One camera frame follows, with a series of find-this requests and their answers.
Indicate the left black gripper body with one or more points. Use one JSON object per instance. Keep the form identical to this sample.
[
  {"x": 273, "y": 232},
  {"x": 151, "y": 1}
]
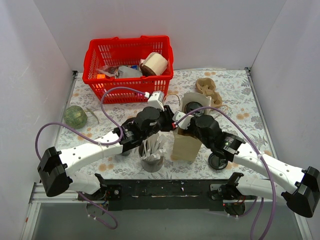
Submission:
[{"x": 167, "y": 117}]

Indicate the kraft paper bag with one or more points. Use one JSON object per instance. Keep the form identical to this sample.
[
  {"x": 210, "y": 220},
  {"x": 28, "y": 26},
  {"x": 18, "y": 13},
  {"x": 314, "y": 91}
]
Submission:
[{"x": 185, "y": 146}]

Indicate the stack of black paper cups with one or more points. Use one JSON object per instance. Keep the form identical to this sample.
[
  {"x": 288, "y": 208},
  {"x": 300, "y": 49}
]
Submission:
[{"x": 126, "y": 153}]

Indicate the red plastic shopping basket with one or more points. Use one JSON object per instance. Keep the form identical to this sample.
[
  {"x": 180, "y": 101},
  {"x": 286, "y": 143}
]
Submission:
[{"x": 129, "y": 52}]

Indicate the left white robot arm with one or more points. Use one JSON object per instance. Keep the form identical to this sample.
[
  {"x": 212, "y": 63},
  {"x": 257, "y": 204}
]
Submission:
[{"x": 59, "y": 169}]

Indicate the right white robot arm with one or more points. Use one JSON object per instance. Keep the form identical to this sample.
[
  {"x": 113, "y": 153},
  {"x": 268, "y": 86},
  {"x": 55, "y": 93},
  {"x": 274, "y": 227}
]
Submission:
[{"x": 299, "y": 188}]

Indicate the floral table mat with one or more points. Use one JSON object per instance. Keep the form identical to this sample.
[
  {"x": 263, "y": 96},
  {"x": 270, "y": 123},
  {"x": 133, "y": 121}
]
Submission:
[{"x": 241, "y": 116}]

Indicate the grey cup of straws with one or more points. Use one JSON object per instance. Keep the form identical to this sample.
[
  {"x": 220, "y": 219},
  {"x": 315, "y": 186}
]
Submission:
[{"x": 152, "y": 152}]

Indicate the cardboard cup carrier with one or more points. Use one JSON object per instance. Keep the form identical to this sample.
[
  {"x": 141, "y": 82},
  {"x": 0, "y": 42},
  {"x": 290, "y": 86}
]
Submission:
[{"x": 207, "y": 87}]

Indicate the grey plastic pouch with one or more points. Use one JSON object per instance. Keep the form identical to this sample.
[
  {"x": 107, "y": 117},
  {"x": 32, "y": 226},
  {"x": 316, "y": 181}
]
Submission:
[{"x": 128, "y": 72}]

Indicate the beige paper roll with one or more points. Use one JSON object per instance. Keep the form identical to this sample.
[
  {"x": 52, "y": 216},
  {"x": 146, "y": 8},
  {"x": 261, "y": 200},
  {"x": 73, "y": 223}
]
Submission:
[{"x": 154, "y": 65}]

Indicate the clear snack packet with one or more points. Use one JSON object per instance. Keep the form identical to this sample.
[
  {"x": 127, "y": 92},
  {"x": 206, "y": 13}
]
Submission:
[{"x": 109, "y": 70}]

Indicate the orange small box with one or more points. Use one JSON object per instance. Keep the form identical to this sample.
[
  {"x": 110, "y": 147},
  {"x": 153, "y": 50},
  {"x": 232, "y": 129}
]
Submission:
[{"x": 101, "y": 76}]

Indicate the green melon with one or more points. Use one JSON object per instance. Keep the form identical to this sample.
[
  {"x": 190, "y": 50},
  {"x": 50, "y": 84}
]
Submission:
[{"x": 75, "y": 117}]

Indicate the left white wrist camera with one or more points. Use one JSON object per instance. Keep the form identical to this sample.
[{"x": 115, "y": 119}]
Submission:
[{"x": 155, "y": 99}]

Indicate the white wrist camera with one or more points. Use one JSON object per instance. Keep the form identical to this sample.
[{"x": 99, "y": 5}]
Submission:
[
  {"x": 155, "y": 99},
  {"x": 182, "y": 120}
]

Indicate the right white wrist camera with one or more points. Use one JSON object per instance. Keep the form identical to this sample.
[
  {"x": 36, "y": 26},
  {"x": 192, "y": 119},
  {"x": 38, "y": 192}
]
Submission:
[{"x": 182, "y": 120}]

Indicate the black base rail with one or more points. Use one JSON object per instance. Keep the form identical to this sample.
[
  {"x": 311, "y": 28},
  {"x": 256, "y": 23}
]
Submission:
[{"x": 162, "y": 194}]

